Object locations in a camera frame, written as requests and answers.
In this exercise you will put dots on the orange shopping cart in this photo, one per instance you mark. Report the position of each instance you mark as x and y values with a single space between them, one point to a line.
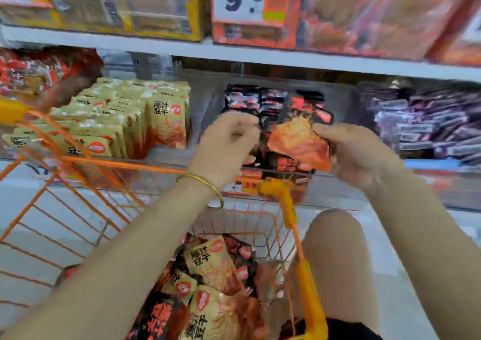
308 298

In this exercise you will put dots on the stack of yellow trimmed packets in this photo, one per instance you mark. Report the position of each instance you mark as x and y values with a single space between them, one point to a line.
135 9

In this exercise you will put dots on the yellow orange snack packet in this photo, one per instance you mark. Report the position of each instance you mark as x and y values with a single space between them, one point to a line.
169 122
174 84
173 91

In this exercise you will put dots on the person's right hand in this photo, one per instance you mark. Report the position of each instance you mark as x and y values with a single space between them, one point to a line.
361 155

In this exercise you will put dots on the pile of purple packets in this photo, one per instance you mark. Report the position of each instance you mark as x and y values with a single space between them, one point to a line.
436 125

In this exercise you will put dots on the stack of orange trimmed packets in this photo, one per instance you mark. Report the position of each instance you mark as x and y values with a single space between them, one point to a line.
455 54
376 16

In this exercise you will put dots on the person's left hand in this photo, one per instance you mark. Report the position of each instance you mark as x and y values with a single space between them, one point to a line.
225 148

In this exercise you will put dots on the person's right leg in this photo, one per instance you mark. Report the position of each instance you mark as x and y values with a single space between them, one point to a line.
338 268

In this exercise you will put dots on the person's right forearm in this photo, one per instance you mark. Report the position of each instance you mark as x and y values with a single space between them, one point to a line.
436 261

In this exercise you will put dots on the person's left forearm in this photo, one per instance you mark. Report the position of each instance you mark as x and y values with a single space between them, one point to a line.
90 276

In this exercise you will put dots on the black shorts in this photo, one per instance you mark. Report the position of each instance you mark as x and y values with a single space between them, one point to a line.
338 330

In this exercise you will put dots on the pile of black orange snacks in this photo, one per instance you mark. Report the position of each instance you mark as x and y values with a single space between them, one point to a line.
210 268

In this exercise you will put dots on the pile of red tan packets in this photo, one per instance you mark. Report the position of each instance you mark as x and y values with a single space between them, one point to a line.
37 73

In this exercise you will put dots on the orange blue shelf price tag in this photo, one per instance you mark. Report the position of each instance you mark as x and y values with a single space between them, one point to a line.
451 165

